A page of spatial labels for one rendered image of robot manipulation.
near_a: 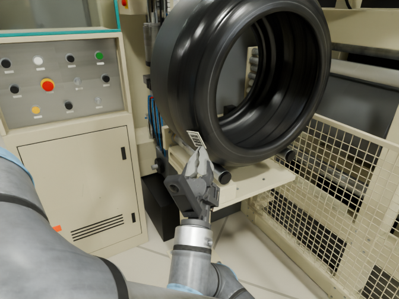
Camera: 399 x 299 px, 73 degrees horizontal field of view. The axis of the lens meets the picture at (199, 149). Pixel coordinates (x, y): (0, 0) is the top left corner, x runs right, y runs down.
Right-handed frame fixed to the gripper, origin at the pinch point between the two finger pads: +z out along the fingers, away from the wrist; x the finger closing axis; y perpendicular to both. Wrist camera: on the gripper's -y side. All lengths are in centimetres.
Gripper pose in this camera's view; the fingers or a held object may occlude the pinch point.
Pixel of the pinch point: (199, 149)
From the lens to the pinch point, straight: 71.5
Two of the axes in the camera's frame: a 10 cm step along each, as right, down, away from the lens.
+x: 8.7, -1.2, -4.8
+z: 1.1, -9.0, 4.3
